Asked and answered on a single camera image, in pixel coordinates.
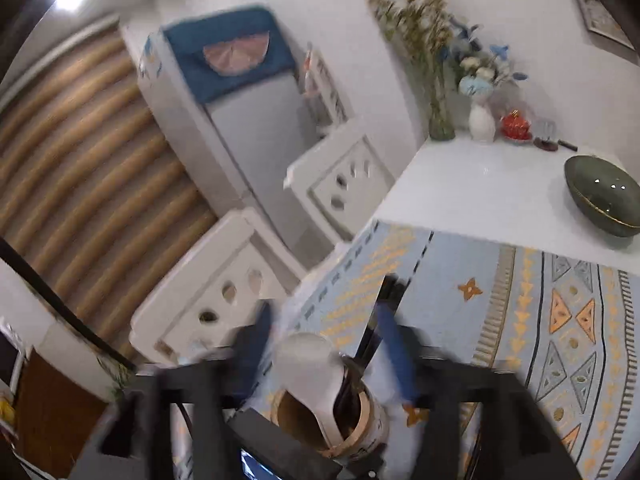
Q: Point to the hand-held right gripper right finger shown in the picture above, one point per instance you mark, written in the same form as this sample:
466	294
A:
400	360

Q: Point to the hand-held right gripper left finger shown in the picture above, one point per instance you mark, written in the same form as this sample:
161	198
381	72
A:
254	345

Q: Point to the bamboo utensil holder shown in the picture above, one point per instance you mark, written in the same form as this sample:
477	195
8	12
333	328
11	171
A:
300	420

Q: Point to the bundle of black chopsticks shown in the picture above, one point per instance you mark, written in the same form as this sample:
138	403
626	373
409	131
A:
352	385

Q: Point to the white rice paddle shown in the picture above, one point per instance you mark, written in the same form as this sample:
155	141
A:
310	370

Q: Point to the white dining chair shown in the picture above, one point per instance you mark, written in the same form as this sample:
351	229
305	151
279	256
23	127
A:
200	270
320	185

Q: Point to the blue patterned table runner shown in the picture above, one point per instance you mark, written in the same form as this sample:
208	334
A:
500	300

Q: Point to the green potted plant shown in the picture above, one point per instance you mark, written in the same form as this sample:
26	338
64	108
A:
116	377

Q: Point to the white refrigerator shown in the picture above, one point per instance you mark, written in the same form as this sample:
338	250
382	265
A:
250	140

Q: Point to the brown wooden cabinet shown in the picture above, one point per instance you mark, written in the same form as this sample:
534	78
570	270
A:
55	420

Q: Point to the clear glass vase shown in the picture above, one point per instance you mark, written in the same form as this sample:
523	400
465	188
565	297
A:
441	120

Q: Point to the brown striped window blind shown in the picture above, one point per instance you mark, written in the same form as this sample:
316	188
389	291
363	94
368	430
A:
90	160

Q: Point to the white ribbed vase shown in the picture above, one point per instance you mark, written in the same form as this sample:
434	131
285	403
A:
481	122

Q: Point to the dark green oval bowl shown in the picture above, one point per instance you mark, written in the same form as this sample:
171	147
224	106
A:
600	195

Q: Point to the red lidded teacup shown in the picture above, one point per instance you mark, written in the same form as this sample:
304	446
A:
515	125

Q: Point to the phone stand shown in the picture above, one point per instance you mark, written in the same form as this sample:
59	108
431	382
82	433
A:
545	137

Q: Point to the white corner shelf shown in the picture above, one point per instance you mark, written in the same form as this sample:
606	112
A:
325	85

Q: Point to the small black object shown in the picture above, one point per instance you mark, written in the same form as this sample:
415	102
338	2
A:
567	145

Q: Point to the blue artificial flowers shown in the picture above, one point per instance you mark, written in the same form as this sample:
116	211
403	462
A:
480	67

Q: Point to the dried yellow flowers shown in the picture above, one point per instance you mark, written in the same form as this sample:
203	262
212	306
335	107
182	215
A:
412	20

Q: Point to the framed wall picture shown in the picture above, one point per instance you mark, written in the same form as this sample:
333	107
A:
600	15

